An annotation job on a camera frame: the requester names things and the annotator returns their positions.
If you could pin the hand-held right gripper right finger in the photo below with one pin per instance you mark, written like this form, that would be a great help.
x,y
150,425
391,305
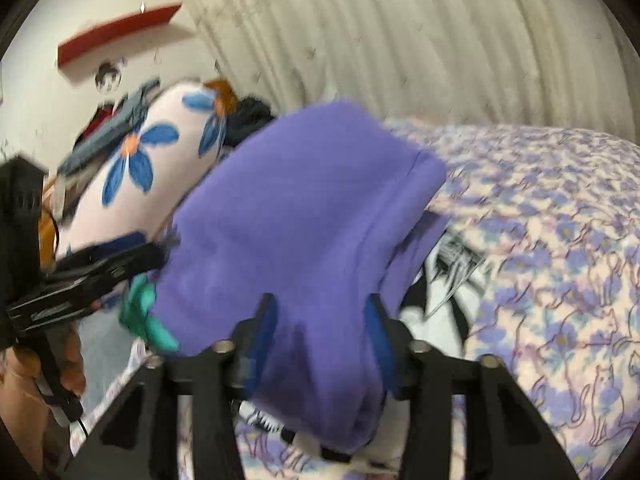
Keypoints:
x,y
377,337

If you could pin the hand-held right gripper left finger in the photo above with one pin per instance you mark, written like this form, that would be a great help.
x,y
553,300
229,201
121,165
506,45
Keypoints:
x,y
266,327

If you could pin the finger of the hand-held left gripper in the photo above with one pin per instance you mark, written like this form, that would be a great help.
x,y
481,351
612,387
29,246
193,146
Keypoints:
x,y
75,300
120,255

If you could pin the purple zip hoodie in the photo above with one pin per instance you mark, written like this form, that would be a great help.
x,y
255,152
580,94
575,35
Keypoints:
x,y
300,220

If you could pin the person's left forearm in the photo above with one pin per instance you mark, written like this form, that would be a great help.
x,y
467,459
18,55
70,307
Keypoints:
x,y
20,435

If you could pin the person's left hand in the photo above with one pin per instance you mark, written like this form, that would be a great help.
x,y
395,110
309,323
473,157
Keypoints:
x,y
72,365

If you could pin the orange wooden headboard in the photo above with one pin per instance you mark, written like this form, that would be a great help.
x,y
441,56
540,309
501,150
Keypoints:
x,y
46,235

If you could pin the grey pillow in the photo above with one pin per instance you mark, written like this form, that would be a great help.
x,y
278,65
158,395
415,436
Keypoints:
x,y
105,350

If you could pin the black and white printed garment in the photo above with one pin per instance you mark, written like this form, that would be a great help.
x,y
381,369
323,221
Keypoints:
x,y
435,305

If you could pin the rolled blue floral duvet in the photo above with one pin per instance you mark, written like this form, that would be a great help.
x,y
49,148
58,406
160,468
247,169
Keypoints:
x,y
150,160

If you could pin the grey blue jeans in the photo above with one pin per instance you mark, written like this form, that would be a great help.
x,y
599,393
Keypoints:
x,y
110,132

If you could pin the dark red cloth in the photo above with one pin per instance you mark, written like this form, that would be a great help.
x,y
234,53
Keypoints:
x,y
97,120

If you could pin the black cloth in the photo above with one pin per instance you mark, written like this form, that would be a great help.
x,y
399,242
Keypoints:
x,y
250,115

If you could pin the brown cloth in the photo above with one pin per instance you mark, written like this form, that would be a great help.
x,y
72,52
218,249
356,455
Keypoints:
x,y
222,92

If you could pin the purple cat printed blanket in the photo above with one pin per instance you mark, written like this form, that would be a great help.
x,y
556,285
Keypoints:
x,y
550,240

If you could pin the cream curtain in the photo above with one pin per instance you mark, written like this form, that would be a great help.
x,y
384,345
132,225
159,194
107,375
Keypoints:
x,y
400,35

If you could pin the face wall sticker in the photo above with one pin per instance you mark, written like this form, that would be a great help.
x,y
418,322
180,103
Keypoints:
x,y
109,77

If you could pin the red wall shelf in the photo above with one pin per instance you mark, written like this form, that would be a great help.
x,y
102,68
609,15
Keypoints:
x,y
115,32

